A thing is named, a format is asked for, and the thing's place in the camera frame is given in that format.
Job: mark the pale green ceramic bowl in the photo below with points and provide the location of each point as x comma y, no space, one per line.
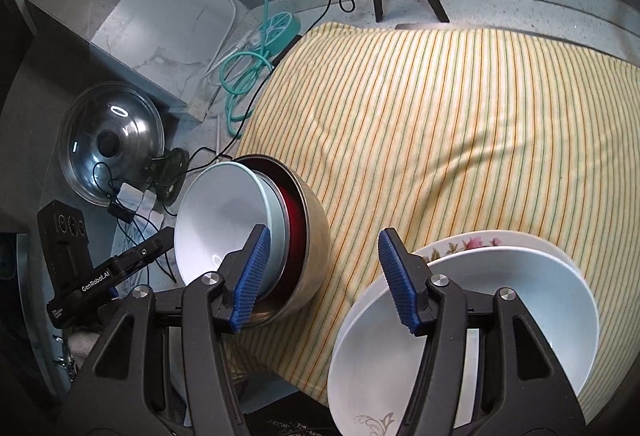
218,211

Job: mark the red steel bowl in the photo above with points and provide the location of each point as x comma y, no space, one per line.
295,219

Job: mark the yellow striped cloth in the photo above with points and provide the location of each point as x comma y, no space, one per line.
436,132

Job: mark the large steel bowl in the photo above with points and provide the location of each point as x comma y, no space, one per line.
315,266

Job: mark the pink blossom deep plate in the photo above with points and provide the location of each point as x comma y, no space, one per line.
490,238

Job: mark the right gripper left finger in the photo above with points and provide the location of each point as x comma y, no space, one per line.
159,367

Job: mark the teal cable reel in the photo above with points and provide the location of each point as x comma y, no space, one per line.
277,33

